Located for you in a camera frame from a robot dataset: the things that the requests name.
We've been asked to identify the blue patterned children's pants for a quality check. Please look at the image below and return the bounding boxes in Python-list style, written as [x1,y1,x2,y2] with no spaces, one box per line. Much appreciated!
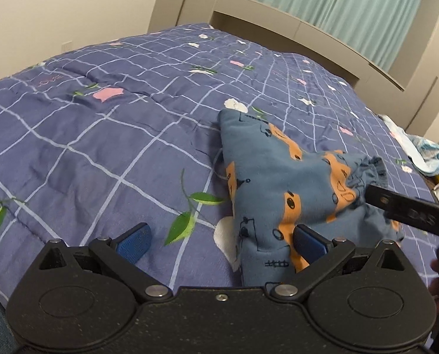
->
[218,109,404,287]

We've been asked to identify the light blue white cloth pile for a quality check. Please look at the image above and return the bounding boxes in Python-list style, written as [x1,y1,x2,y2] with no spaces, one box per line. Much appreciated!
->
[379,114,439,177]

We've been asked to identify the purple plaid floral bedspread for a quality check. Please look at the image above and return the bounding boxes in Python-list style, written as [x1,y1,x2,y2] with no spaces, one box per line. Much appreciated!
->
[0,24,431,304]

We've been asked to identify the white wall socket plate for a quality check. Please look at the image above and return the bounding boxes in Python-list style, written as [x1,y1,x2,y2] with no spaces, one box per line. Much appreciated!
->
[61,41,73,53]

